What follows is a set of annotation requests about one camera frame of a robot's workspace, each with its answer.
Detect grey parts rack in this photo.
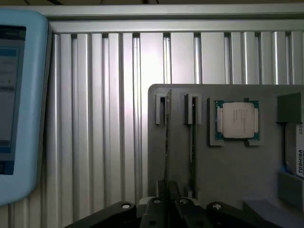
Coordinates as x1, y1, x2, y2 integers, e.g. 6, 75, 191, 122
147, 83, 304, 216

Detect silver CPU chip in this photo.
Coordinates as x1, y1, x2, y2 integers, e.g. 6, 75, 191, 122
214, 99, 260, 141

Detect Toshiba hard disk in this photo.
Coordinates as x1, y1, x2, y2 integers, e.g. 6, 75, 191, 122
284, 121, 304, 180

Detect light blue teach pendant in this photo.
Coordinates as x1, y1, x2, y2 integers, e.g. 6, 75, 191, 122
0, 7, 50, 206

